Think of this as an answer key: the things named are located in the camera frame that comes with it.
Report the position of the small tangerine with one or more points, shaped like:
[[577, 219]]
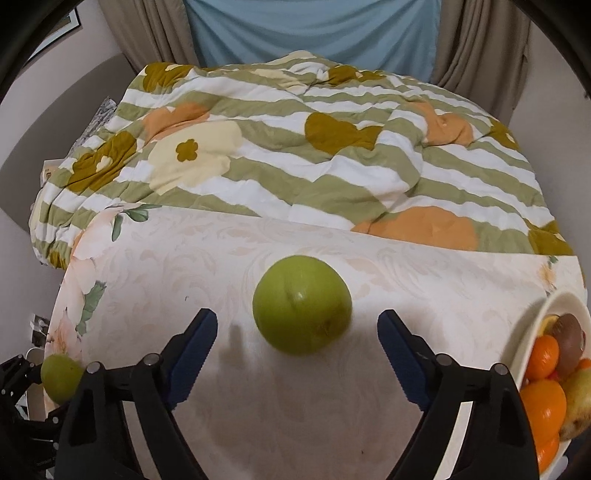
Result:
[[542, 356]]

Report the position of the small green apple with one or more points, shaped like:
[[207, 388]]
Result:
[[302, 304]]

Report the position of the beige curtain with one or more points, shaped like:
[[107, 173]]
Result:
[[157, 32], [480, 50]]

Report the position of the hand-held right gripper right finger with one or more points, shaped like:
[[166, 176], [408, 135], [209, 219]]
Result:
[[401, 364]]

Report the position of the framed wall picture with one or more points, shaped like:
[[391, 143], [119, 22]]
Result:
[[57, 32]]

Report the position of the yellow brown pear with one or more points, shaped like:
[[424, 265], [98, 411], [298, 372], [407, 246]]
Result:
[[579, 401]]

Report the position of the brown kiwi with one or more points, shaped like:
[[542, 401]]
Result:
[[569, 337]]

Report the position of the blue curtain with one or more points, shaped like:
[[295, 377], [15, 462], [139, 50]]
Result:
[[314, 32]]

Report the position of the white floral tablecloth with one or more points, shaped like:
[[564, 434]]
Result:
[[207, 267]]

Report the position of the striped floral blanket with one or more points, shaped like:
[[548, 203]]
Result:
[[286, 175]]

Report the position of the grey patterned cloth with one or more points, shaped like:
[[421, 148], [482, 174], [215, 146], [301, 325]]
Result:
[[97, 122]]

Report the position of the large green apple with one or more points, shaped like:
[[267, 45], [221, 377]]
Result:
[[62, 378]]

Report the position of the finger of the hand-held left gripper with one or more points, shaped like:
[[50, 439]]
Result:
[[18, 376], [44, 427]]

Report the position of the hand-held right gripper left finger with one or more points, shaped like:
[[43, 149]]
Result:
[[194, 357]]

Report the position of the cream bowl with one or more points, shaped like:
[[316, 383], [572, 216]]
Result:
[[524, 327]]

